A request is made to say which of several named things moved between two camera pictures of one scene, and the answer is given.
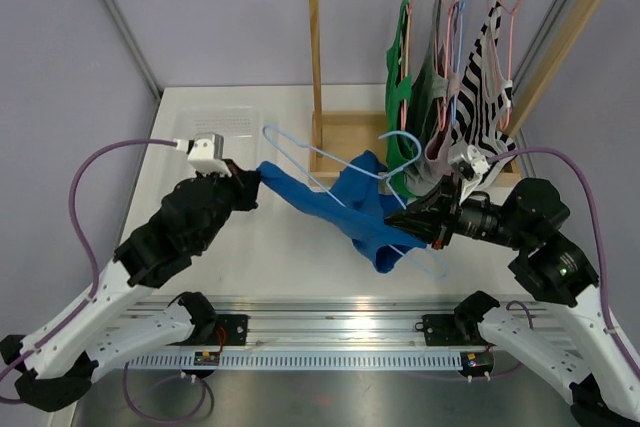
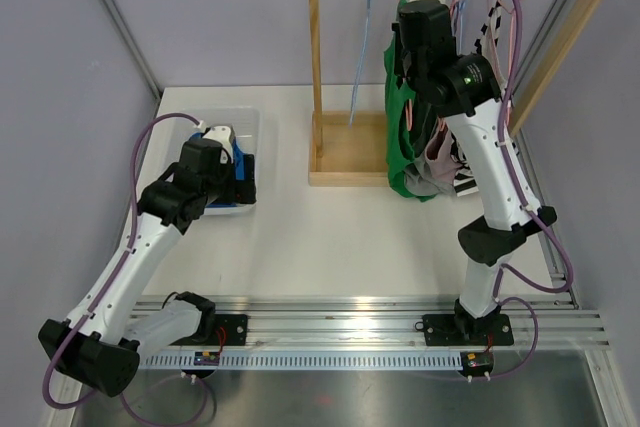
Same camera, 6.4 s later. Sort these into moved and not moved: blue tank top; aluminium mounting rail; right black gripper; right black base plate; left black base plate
Moved: blue tank top; right black gripper
Not moved: left black base plate; aluminium mounting rail; right black base plate
